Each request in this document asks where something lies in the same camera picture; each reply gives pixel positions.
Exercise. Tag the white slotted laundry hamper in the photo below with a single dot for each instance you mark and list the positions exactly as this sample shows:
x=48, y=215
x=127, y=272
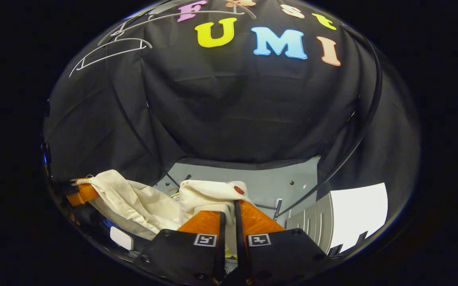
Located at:
x=356, y=214

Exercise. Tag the cream button shirt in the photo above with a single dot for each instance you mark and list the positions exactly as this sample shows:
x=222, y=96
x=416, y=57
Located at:
x=133, y=202

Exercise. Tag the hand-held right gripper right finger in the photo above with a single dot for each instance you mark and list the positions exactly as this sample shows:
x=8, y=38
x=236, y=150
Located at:
x=240, y=246

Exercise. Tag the white hanger with crossbar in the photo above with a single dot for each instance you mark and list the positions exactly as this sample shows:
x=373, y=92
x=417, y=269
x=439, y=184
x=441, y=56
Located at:
x=165, y=18
x=109, y=57

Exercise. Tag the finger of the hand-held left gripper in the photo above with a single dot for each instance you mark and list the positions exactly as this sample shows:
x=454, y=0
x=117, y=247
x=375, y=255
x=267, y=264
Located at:
x=82, y=194

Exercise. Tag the black clothes rack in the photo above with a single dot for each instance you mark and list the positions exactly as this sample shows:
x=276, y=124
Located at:
x=377, y=91

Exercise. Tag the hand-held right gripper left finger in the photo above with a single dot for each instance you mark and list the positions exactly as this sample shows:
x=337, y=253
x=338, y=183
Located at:
x=221, y=246

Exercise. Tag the small white block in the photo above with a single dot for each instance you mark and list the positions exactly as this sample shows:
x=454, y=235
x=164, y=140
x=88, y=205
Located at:
x=121, y=238

